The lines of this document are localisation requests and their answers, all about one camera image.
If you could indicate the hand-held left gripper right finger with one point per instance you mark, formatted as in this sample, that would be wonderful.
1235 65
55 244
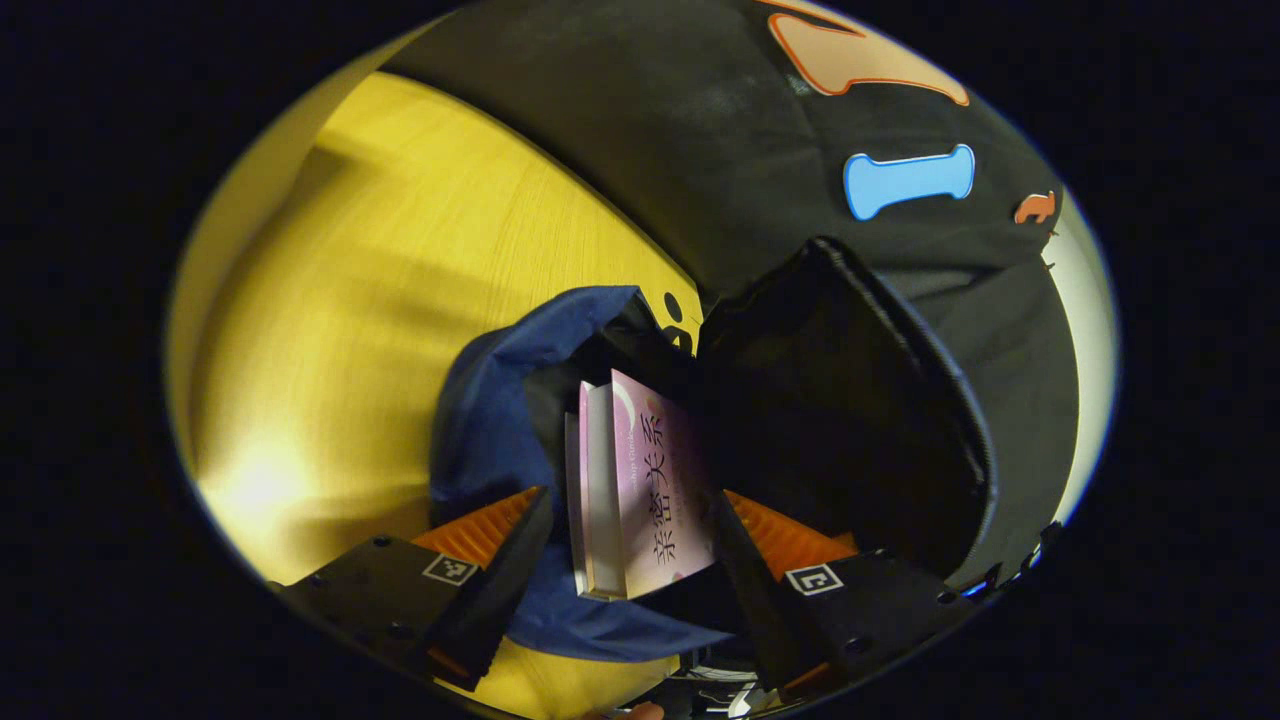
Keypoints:
760 600

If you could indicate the pink book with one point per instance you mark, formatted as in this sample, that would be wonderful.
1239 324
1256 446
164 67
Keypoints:
660 480

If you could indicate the blue schoolbag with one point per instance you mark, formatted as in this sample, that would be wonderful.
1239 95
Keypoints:
480 430

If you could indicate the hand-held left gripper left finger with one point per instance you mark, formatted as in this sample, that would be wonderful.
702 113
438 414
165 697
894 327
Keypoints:
490 600

